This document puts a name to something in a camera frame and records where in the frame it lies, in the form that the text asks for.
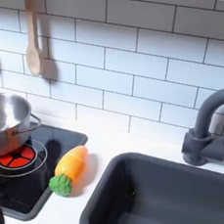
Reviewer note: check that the black stove top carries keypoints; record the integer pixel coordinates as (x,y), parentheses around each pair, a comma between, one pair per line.
(53,145)

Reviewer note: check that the orange toy carrot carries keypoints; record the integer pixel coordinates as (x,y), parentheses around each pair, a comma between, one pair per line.
(71,166)

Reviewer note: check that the dark grey sink basin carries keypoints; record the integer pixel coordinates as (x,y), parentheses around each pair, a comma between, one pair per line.
(153,194)

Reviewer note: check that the dark grey tap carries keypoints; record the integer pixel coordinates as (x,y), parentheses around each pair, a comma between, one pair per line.
(201,133)

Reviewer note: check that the wooden spoon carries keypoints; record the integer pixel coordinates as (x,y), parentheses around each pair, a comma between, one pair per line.
(34,55)

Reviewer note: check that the steel pot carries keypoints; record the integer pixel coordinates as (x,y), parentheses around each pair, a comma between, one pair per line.
(4,118)

